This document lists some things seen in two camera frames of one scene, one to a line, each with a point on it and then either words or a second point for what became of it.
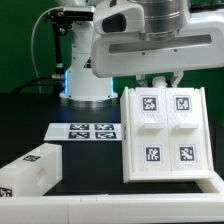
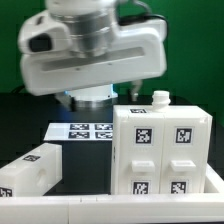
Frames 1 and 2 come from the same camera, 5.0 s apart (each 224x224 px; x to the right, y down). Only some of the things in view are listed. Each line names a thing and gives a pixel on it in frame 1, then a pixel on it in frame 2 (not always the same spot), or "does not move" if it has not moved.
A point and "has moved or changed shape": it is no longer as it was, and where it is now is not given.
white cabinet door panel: x=149 y=127 -> x=139 y=157
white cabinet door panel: x=186 y=130 has moved or changed shape
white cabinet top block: x=33 y=174 does not move
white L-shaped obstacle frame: x=204 y=207 does not move
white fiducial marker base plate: x=77 y=131 does not move
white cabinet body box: x=165 y=134 has moved or changed shape
